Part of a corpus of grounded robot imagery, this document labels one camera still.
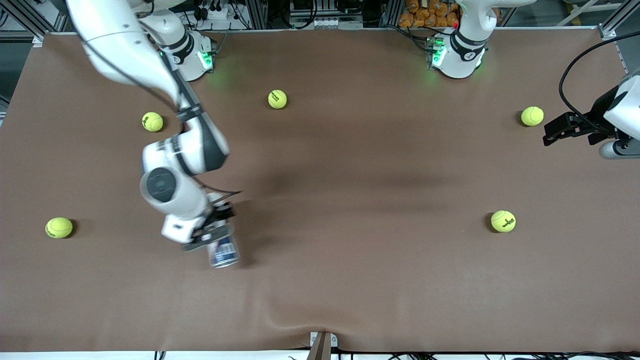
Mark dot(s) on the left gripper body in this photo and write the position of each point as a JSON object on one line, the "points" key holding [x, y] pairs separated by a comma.
{"points": [[596, 119]]}

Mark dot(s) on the white blue tennis ball can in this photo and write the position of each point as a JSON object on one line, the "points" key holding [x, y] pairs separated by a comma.
{"points": [[225, 252]]}

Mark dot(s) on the yellow tennis ball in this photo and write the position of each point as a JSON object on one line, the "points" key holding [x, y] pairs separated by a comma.
{"points": [[152, 121], [503, 221], [532, 116], [277, 99], [59, 227]]}

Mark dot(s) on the white stand bars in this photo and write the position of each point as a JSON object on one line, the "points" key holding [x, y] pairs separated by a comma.
{"points": [[590, 10]]}

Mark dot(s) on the brown table mat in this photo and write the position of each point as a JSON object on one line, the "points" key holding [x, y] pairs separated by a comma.
{"points": [[350, 275]]}

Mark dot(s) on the orange packets pile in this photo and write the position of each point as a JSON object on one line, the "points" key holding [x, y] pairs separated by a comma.
{"points": [[430, 15]]}

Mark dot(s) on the white power strip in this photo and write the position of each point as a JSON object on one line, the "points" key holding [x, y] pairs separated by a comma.
{"points": [[215, 14]]}

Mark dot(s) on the white terminal strip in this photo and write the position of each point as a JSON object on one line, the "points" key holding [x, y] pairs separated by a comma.
{"points": [[325, 23]]}

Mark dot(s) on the black electronics box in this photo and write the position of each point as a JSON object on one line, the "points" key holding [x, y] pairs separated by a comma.
{"points": [[310, 6]]}

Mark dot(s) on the aluminium frame strut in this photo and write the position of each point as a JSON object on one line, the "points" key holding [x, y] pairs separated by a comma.
{"points": [[607, 30], [50, 20]]}

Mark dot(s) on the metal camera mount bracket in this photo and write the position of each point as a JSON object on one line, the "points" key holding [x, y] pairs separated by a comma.
{"points": [[322, 347]]}

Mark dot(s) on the aluminium frame post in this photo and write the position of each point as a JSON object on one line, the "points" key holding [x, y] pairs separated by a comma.
{"points": [[392, 12], [257, 12]]}

